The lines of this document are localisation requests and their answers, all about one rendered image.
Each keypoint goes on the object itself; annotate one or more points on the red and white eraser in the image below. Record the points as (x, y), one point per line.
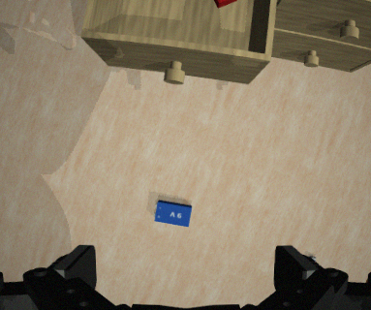
(221, 3)

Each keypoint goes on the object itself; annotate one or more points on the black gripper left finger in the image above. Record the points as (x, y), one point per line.
(76, 293)

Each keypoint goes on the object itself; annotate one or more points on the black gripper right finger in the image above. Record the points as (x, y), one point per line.
(293, 270)

